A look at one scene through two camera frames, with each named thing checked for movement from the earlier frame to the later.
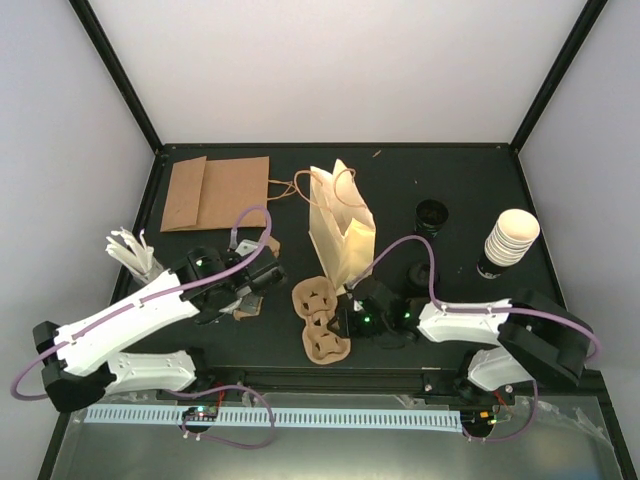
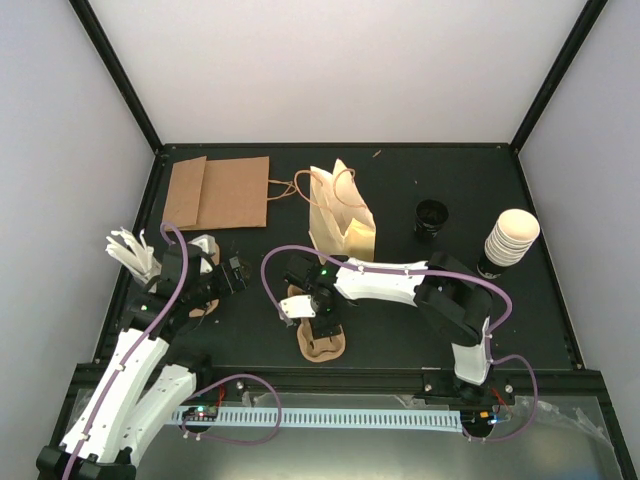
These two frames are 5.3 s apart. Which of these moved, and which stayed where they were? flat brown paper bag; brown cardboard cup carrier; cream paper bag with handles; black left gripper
Moved: black left gripper
Stayed: brown cardboard cup carrier; cream paper bag with handles; flat brown paper bag
